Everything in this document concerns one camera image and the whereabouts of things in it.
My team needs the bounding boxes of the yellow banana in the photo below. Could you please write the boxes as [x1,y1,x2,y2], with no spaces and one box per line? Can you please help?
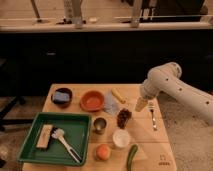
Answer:
[111,88,126,104]

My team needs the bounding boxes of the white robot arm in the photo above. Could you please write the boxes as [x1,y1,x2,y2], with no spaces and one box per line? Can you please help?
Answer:
[135,62,213,125]

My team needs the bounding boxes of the red bowl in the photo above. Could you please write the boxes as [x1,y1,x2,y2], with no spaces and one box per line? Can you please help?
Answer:
[80,90,104,112]

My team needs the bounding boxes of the silver fork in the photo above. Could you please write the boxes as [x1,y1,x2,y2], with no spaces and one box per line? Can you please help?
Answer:
[148,102,157,131]

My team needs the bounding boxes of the dark red grapes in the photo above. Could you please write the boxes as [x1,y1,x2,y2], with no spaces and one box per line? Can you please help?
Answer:
[117,108,132,129]

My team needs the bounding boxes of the white round cup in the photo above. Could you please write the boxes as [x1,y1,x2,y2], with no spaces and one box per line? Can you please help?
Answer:
[112,129,131,148]

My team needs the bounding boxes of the small metal cup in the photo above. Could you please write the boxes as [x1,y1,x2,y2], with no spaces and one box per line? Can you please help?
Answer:
[93,117,107,134]

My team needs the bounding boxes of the green cucumber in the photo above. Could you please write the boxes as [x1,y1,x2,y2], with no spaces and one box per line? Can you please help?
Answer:
[126,144,138,171]

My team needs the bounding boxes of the orange fruit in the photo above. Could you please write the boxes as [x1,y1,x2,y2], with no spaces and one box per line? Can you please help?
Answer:
[95,144,111,161]

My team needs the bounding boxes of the green plastic tray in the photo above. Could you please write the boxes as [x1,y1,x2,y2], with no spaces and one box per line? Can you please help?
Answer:
[18,112,91,167]

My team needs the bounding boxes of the blue sponge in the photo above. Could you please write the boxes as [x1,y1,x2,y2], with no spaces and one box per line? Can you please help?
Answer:
[52,91,70,103]

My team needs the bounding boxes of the white dish brush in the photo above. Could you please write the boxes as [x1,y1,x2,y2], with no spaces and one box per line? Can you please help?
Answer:
[51,128,82,163]

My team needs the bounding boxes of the black office chair base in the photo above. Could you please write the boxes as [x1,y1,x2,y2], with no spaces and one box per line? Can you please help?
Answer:
[0,95,32,131]

